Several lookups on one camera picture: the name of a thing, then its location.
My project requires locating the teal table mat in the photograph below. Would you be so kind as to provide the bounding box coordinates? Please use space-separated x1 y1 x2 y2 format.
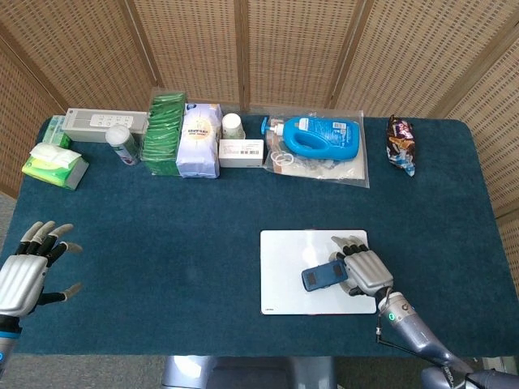
6 114 502 358

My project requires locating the white drawing board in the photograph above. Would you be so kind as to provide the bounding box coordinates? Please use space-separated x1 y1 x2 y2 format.
259 229 377 316

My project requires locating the lavender paper bag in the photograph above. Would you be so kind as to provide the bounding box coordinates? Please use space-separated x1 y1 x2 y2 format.
175 102 223 179

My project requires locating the green packet stack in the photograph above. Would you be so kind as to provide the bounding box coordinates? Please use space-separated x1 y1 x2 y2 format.
140 87 190 177

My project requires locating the long white power strip box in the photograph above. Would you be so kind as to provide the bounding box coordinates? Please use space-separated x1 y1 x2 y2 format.
61 107 149 143

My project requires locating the blue board eraser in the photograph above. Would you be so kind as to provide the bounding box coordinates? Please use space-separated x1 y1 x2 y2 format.
300 259 349 293

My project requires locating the dark brown snack bag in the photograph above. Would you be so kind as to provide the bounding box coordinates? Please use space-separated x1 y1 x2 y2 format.
384 114 418 178

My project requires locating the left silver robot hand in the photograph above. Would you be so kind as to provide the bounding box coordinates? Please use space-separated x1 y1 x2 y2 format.
0 220 84 318

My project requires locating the small white carton box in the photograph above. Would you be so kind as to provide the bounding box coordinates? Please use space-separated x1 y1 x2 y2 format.
218 139 267 169

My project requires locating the green white canister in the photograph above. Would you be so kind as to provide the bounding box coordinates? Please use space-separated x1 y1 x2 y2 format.
105 124 141 166

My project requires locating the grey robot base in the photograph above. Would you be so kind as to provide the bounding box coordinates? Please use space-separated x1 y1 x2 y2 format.
161 355 337 389

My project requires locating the white paper cup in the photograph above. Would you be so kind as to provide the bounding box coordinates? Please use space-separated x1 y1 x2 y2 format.
221 113 247 141

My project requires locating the blue pump detergent bottle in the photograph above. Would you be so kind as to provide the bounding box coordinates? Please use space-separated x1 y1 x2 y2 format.
261 116 361 157

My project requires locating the green tissue pack open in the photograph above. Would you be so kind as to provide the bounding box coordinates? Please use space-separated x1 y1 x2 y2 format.
21 142 90 190

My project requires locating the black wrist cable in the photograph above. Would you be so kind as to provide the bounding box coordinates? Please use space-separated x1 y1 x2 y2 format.
375 288 447 361

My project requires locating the wicker folding screen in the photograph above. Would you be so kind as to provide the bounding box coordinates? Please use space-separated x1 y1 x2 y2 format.
0 0 519 293

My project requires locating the clear zip plastic bag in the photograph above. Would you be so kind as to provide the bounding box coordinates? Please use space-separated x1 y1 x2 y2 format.
261 113 371 190

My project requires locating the small green box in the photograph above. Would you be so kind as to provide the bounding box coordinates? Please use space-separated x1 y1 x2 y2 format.
41 115 72 147

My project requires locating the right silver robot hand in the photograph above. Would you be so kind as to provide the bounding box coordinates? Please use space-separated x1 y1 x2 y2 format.
330 233 395 299

